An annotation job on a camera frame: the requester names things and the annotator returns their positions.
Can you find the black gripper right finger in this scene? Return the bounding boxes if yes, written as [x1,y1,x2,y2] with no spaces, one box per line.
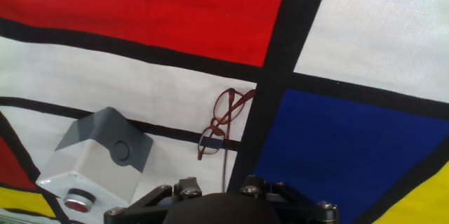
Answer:
[240,174,340,224]

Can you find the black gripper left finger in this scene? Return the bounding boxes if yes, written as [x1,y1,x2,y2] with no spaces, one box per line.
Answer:
[103,176,203,224]

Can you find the red thin-framed glasses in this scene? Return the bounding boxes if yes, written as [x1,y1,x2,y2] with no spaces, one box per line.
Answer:
[196,87,257,193]

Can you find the grey box with red button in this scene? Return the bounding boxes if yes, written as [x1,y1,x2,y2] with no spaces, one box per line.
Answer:
[34,107,154,224]

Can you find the colour-block patterned cloth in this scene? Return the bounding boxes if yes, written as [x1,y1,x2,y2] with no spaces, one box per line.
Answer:
[0,0,449,224]

